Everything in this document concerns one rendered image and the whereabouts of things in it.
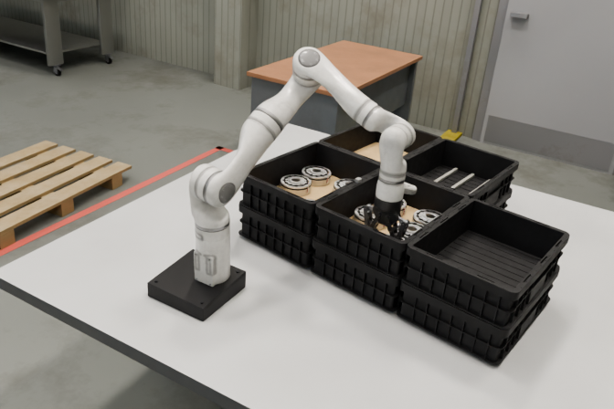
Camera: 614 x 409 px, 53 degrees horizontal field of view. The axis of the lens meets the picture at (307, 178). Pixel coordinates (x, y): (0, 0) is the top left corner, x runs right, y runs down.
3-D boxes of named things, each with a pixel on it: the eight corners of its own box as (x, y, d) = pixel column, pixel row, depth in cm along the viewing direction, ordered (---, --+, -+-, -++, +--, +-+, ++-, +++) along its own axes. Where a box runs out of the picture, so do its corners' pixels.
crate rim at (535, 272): (514, 303, 141) (517, 294, 140) (403, 253, 157) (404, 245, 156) (569, 240, 170) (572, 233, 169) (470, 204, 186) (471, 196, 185)
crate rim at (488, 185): (470, 204, 186) (471, 196, 185) (386, 173, 202) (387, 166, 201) (519, 168, 215) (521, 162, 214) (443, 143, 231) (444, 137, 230)
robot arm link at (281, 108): (305, 60, 175) (252, 125, 167) (304, 41, 166) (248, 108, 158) (332, 76, 173) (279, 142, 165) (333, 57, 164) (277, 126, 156)
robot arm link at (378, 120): (423, 130, 160) (383, 99, 163) (409, 139, 153) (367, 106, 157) (410, 150, 164) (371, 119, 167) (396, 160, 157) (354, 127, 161)
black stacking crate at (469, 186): (464, 230, 190) (471, 198, 186) (384, 198, 206) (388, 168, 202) (513, 192, 219) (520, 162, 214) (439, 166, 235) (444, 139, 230)
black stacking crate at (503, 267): (505, 335, 145) (516, 296, 140) (398, 284, 161) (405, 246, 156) (560, 269, 174) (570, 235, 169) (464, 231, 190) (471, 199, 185)
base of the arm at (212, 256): (217, 288, 164) (216, 235, 156) (189, 277, 167) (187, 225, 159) (237, 271, 171) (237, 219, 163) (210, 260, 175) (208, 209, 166)
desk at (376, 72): (408, 142, 483) (422, 56, 453) (330, 202, 379) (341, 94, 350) (334, 122, 512) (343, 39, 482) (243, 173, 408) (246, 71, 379)
